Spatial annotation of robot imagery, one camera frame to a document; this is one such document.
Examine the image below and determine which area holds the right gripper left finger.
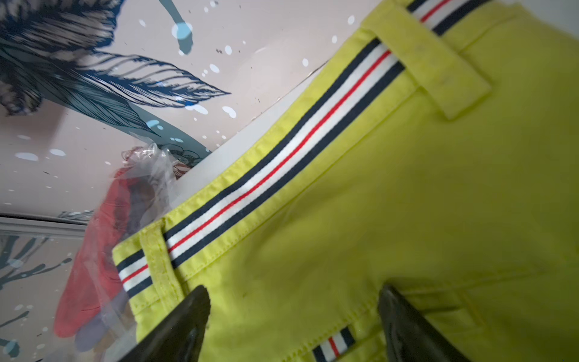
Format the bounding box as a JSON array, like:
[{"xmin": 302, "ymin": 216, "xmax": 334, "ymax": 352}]
[{"xmin": 121, "ymin": 285, "xmax": 210, "ymax": 362}]

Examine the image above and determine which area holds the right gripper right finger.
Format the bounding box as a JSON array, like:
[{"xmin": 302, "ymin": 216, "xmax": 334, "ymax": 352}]
[{"xmin": 378, "ymin": 284, "xmax": 469, "ymax": 362}]

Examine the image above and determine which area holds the clear plastic vacuum bag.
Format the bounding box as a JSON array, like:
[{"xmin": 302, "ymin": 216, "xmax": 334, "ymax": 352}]
[{"xmin": 46, "ymin": 143, "xmax": 189, "ymax": 361}]

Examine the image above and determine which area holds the yellow green garment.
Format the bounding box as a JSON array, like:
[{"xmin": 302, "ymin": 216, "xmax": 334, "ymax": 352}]
[{"xmin": 113, "ymin": 1, "xmax": 578, "ymax": 361}]

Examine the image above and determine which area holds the red garment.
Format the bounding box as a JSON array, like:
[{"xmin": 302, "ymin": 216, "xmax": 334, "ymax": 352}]
[{"xmin": 54, "ymin": 167, "xmax": 149, "ymax": 338}]

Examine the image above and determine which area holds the purple folded garment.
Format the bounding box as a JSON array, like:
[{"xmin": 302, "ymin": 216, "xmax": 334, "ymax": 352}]
[{"xmin": 75, "ymin": 291, "xmax": 128, "ymax": 352}]

